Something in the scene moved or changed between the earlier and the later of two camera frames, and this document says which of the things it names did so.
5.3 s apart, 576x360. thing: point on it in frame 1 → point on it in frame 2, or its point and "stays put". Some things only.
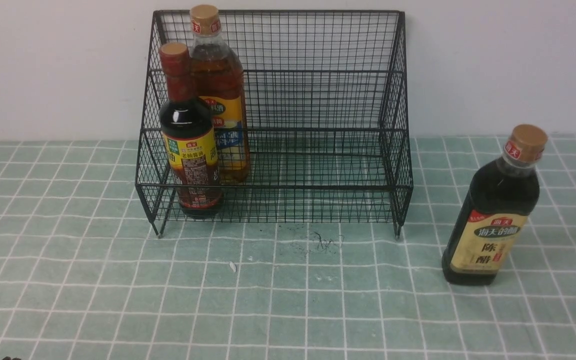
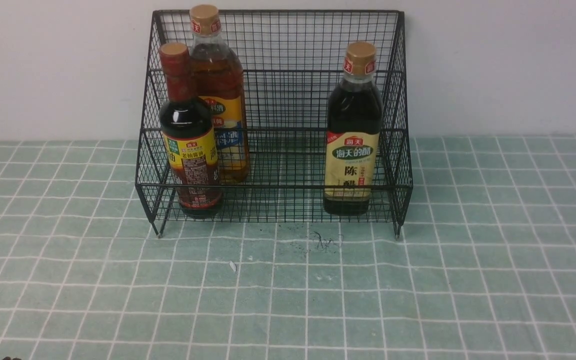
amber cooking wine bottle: (217, 77) stays put
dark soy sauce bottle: (189, 136) stays put
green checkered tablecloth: (62, 265) stays put
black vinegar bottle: (494, 210) → (354, 116)
